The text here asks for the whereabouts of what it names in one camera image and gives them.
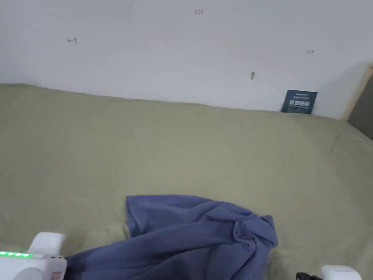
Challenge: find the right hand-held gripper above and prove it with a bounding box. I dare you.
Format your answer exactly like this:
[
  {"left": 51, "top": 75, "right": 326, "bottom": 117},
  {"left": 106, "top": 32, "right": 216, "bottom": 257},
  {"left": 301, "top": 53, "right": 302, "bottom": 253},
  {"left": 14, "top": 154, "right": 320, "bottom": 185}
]
[{"left": 296, "top": 265, "right": 361, "bottom": 280}]

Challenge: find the dark blue card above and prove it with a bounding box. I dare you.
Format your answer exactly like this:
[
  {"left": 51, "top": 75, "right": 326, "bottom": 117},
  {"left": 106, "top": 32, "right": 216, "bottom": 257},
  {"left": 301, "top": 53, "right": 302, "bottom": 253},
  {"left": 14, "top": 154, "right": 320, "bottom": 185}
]
[{"left": 281, "top": 89, "right": 318, "bottom": 114}]

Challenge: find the grey padded headboard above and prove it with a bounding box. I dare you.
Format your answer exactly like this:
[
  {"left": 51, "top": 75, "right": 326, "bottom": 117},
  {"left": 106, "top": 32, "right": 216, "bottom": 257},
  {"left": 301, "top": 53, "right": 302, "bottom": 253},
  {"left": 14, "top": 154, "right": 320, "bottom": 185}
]
[{"left": 339, "top": 61, "right": 373, "bottom": 140}]

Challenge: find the dark blue shirt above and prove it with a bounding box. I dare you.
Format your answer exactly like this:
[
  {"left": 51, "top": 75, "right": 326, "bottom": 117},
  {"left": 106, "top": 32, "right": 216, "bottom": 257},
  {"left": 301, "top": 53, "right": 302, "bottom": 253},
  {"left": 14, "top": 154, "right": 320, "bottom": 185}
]
[{"left": 64, "top": 195, "right": 279, "bottom": 280}]

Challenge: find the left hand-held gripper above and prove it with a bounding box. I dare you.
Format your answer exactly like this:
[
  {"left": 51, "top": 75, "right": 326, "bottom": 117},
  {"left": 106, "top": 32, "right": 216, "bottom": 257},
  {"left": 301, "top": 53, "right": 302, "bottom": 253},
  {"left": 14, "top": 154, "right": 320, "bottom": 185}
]
[{"left": 0, "top": 232, "right": 69, "bottom": 280}]

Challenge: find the bed with pale green sheet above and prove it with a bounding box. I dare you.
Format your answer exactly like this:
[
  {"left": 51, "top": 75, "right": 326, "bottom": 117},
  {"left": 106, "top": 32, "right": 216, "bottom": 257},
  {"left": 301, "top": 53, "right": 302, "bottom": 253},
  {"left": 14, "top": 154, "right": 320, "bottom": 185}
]
[{"left": 0, "top": 83, "right": 373, "bottom": 280}]

